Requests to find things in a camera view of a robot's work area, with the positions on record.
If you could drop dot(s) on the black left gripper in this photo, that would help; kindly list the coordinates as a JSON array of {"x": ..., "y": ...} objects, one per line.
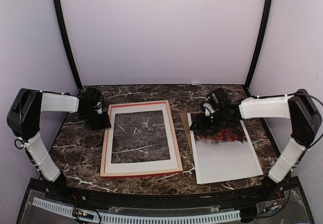
[{"x": 103, "y": 124}]

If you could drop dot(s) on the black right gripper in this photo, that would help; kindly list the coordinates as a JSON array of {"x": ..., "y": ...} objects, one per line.
[{"x": 201, "y": 124}]

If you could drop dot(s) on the brown cardboard backing board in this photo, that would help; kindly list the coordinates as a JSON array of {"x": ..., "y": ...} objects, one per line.
[{"x": 185, "y": 122}]

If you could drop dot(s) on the red forest photo print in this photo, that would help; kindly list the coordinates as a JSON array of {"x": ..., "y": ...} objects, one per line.
[{"x": 227, "y": 156}]

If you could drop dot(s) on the clear acrylic sheet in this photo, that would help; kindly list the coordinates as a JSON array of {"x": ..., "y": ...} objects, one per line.
[{"x": 140, "y": 137}]

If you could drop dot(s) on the white mat board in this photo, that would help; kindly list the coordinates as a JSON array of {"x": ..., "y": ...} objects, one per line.
[{"x": 136, "y": 166}]

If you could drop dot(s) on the red wooden picture frame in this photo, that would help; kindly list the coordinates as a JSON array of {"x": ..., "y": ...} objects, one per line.
[{"x": 141, "y": 172}]

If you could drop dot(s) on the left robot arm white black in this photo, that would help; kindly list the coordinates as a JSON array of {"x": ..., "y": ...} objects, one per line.
[{"x": 24, "y": 121}]

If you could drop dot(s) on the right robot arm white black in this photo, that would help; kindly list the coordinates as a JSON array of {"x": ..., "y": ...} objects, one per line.
[{"x": 299, "y": 109}]

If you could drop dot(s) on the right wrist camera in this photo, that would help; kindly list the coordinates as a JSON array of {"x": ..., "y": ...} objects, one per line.
[{"x": 207, "y": 108}]

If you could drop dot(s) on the black front rail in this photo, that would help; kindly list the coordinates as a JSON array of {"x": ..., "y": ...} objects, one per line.
[{"x": 100, "y": 198}]

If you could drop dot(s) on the white slotted cable duct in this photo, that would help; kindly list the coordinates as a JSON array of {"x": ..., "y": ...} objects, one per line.
[{"x": 123, "y": 215}]

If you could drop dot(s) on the left black corner post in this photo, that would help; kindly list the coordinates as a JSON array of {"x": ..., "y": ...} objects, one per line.
[{"x": 66, "y": 43}]

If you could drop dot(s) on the black corner post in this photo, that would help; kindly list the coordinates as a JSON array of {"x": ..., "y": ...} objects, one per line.
[
  {"x": 66, "y": 43},
  {"x": 259, "y": 43}
]

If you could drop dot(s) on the right black corner post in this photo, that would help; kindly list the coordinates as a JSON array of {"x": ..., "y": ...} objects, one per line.
[{"x": 259, "y": 43}]

